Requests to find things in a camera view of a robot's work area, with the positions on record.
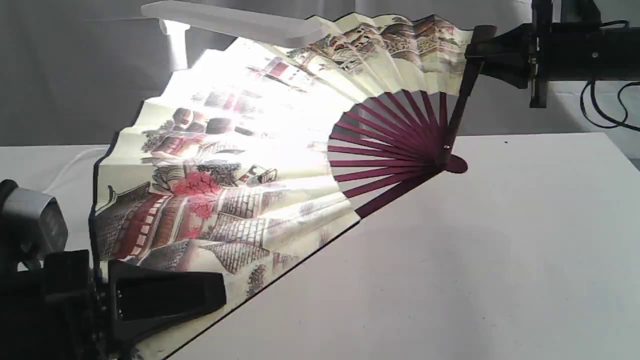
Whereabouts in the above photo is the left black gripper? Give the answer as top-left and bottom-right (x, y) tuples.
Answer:
(42, 250), (227, 360)

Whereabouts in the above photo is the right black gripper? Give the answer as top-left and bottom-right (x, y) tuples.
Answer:
(465, 0), (553, 109)

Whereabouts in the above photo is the painted folding paper fan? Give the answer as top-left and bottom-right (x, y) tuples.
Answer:
(89, 13), (481, 360)

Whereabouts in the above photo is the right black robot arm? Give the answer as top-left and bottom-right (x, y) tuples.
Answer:
(465, 0), (640, 109)

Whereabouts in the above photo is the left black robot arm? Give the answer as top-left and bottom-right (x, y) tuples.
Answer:
(0, 250), (227, 360)

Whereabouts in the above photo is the white desk lamp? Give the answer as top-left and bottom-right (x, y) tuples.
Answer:
(141, 0), (329, 72)

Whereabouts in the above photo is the grey backdrop curtain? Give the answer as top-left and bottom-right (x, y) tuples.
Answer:
(0, 0), (639, 159)

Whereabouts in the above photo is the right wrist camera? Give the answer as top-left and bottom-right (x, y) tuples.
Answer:
(560, 0), (602, 24)

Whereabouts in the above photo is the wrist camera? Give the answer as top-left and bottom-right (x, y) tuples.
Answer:
(0, 178), (69, 275)
(560, 0), (602, 24)

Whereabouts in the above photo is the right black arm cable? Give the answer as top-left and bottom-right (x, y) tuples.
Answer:
(580, 20), (640, 132)

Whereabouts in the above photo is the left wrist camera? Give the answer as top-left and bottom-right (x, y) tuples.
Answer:
(0, 178), (69, 275)

